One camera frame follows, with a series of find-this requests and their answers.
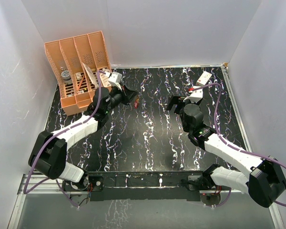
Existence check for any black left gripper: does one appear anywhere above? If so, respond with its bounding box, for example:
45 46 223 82
104 83 139 114

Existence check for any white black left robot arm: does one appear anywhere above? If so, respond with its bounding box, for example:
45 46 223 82
28 85 138 190

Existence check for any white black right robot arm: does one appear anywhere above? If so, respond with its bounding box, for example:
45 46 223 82
166 95 286 208

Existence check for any white label packet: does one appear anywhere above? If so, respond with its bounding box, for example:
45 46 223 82
99 69 111 87

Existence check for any white red small box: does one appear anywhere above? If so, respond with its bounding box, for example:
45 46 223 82
195 71 212 86

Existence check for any white paper card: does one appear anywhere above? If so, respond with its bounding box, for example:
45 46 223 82
82 63 98 89

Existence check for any red pencil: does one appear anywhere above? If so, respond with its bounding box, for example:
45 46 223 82
77 76 85 91

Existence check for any small white box in organizer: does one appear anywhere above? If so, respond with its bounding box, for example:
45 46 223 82
75 72 82 81

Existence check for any orange plastic file organizer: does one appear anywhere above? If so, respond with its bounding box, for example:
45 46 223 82
44 31 111 116

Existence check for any grey tape roll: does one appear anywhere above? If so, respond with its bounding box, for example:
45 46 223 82
61 68 72 85

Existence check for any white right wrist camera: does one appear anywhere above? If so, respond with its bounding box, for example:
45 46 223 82
183 86 203 103

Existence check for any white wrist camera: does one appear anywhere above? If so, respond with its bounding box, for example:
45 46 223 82
183 86 203 103
108 72 122 91

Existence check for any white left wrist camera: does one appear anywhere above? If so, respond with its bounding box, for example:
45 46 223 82
108 72 122 91

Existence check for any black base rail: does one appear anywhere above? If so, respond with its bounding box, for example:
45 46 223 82
62 171 229 204

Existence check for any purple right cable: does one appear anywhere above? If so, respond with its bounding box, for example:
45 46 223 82
189 83 286 208

